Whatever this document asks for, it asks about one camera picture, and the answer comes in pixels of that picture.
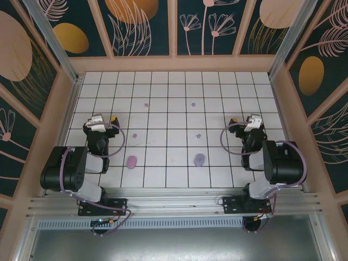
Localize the grey sheet metal panel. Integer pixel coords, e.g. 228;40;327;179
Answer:
27;228;323;261

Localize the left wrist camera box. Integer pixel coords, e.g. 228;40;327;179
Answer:
84;114;107;133

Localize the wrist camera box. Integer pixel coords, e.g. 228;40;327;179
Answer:
246;114;264;133
84;114;107;133

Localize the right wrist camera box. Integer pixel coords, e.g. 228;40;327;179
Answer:
246;114;264;133

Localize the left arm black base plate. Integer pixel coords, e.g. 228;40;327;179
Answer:
78;197;128;217

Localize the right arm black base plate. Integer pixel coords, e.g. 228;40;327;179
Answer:
222;196;272;215

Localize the black round cable port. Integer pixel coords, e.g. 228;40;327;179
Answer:
243;217;266;234
90;226;110;237

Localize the aluminium corner post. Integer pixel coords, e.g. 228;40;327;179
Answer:
23;0;82;84
268;0;313;81

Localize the aluminium mounting rail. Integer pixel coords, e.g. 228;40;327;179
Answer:
27;187;320;218

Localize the grey slotted cable duct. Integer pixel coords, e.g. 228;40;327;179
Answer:
38;217;245;231

